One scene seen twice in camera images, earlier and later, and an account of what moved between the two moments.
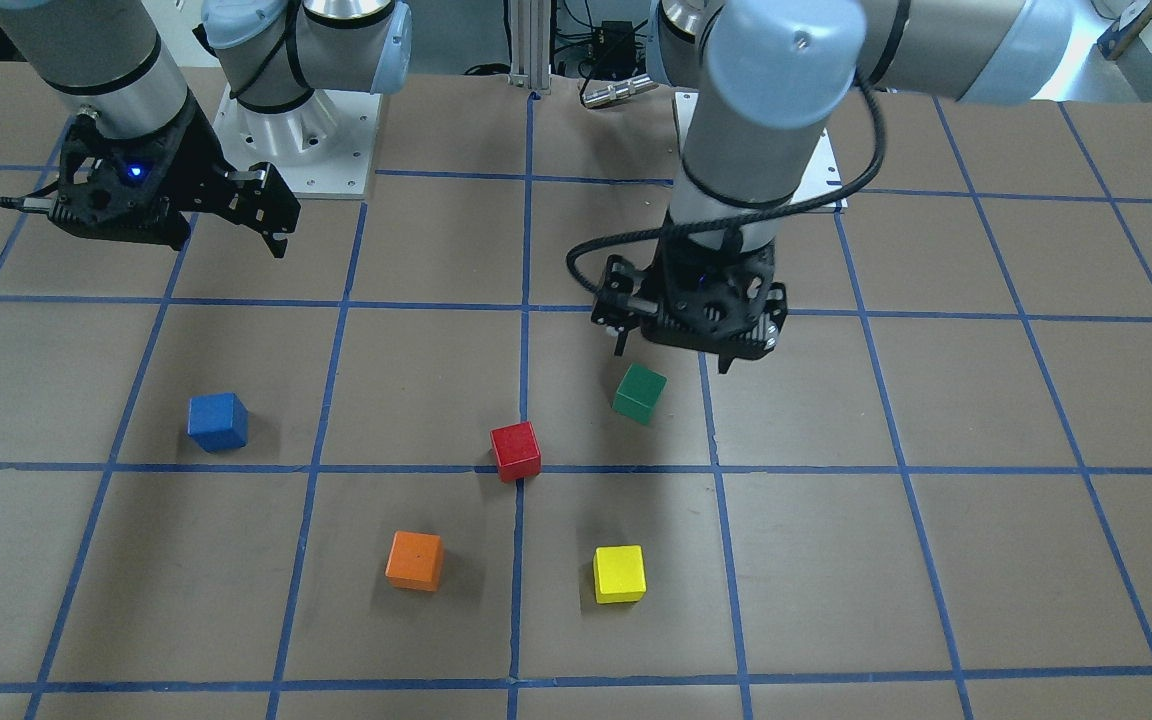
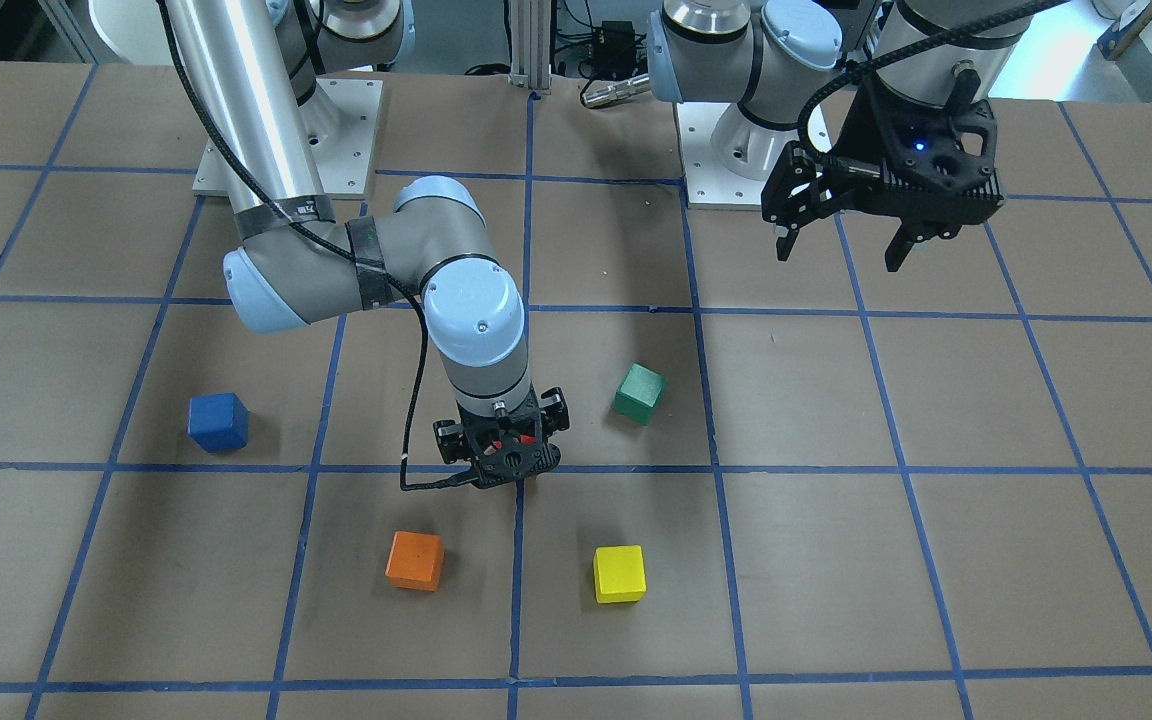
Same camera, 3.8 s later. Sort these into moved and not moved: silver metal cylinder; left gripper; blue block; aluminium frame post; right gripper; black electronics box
Moved: left gripper; right gripper
Not moved: silver metal cylinder; blue block; aluminium frame post; black electronics box
